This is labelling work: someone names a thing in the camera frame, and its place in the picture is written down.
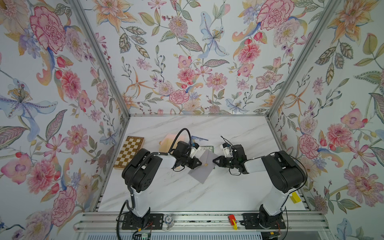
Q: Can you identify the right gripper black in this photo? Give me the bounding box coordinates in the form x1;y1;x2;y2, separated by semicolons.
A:
212;155;239;169

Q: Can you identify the grey envelope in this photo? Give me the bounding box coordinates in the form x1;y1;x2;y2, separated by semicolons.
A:
188;149;219;184

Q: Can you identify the blue floral letter paper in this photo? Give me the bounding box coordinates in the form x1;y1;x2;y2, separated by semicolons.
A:
192;136;208;143

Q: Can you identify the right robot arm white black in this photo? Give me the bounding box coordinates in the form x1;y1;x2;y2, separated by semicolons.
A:
213;144;308;225

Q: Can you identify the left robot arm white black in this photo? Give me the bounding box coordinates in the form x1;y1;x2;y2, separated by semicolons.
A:
122;141;202;218

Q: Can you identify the green floral letter paper lower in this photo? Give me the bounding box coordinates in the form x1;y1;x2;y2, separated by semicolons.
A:
201;146;214;153

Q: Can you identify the pink envelope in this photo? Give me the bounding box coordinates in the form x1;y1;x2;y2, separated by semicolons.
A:
159;134;189;153

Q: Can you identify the red emergency stop button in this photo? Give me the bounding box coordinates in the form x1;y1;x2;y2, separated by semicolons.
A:
228;215;238;230

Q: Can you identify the wooden chessboard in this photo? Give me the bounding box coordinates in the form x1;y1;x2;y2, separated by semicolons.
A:
114;136;145;169

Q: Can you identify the round silver knob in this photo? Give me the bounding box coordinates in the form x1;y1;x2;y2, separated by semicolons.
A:
165;215;175;229

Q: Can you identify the small yellow block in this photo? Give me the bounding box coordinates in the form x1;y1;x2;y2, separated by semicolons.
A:
290;192;302;204

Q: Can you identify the small green circuit board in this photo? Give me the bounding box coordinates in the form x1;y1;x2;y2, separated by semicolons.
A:
132;233;151;240

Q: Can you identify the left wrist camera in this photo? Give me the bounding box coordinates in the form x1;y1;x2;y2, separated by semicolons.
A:
190;143;206;159

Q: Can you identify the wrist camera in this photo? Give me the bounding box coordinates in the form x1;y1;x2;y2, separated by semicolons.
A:
190;143;206;159
221;143;233;158

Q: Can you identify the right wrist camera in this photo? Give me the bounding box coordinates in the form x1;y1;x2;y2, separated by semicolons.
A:
221;143;233;158

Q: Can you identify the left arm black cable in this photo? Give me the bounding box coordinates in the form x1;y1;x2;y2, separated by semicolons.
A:
167;127;193;154

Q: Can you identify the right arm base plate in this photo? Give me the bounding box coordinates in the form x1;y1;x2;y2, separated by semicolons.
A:
241;213;287;230

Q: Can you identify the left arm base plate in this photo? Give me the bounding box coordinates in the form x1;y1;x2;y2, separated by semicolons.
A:
120;212;164;230

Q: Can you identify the aluminium rail frame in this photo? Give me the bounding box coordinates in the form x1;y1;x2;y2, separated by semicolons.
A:
74;211;334;240

